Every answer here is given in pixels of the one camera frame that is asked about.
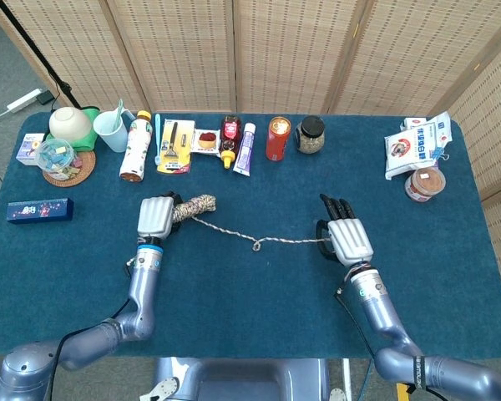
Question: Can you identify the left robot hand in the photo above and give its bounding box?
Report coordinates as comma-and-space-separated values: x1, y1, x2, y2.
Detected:
136, 190, 185, 240

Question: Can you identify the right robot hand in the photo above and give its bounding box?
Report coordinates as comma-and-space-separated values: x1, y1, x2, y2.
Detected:
315, 193, 375, 266

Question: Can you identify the braided multicolour rope bundle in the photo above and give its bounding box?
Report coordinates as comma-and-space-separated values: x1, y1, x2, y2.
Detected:
173, 193, 334, 253

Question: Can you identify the razor in yellow blister pack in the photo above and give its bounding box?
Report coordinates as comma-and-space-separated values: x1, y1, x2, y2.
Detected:
156, 118, 195, 175

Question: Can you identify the floral drink bottle yellow cap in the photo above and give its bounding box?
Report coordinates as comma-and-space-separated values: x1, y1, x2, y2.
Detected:
119, 109, 154, 185

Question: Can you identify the light blue toothbrush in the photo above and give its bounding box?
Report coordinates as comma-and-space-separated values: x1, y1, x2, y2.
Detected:
154, 113, 163, 165

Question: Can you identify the woven round coaster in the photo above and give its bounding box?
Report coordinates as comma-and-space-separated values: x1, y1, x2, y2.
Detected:
42, 150, 97, 188

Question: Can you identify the pale blue mug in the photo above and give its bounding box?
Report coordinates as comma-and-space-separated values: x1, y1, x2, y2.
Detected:
92, 109, 135, 154

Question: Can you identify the white snack packet red picture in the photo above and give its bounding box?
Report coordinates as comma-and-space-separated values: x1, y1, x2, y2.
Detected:
190, 128, 222, 158

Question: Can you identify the round tub red label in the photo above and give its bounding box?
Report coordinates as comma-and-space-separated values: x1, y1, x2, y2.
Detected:
404, 166, 447, 205

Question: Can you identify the green cloth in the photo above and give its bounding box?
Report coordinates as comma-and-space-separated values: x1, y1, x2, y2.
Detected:
44, 106, 102, 152

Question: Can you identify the white sugar bag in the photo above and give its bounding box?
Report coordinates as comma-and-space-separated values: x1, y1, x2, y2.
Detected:
383, 124, 440, 181

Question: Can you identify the glass jar black lid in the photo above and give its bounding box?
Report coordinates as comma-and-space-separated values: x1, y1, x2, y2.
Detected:
295, 115, 326, 155

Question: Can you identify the purple white toothpaste tube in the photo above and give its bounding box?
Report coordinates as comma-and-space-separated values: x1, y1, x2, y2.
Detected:
232, 122, 257, 178

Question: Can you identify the pale green spoon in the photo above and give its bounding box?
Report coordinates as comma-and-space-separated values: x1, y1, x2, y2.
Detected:
111, 99, 125, 131

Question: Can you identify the red syrup bottle yellow cap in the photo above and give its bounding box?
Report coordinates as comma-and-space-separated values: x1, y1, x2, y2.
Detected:
218, 114, 243, 170

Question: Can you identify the long dark blue box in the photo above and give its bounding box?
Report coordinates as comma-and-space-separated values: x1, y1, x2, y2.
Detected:
6, 197, 75, 225

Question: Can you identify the clear tub of coloured clips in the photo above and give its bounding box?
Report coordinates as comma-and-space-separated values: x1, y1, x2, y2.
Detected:
35, 138, 77, 181

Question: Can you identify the blue table mat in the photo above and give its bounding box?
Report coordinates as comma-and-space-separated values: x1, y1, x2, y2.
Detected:
0, 111, 501, 361

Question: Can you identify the red drink can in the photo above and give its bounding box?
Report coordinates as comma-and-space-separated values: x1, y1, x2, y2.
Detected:
265, 116, 292, 162

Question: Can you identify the blue binder clip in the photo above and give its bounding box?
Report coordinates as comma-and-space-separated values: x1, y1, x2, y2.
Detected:
430, 140, 451, 162

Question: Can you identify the cream upturned bowl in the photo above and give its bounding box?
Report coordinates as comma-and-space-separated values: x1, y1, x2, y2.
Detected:
48, 106, 94, 142

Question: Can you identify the small white purple box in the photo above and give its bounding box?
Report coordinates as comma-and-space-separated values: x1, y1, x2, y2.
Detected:
15, 132, 46, 167

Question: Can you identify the white paper packet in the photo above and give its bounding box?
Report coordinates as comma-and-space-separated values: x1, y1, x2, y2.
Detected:
400, 110, 454, 145

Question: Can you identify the white power strip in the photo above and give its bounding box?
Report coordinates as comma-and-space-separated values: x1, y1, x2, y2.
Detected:
6, 88, 43, 113

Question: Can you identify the grey robot torso base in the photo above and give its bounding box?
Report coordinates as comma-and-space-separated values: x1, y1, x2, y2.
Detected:
139, 357, 347, 401

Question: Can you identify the bamboo folding screen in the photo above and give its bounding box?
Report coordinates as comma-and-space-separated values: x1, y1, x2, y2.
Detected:
0, 0, 501, 293

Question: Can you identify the black stand pole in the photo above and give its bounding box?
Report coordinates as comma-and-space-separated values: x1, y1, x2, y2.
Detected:
0, 0, 84, 112

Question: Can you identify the black velcro cable strap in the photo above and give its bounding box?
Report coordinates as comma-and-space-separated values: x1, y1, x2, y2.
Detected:
404, 354, 428, 394

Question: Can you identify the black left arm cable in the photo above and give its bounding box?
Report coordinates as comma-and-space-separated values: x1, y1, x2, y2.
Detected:
44, 298, 131, 401

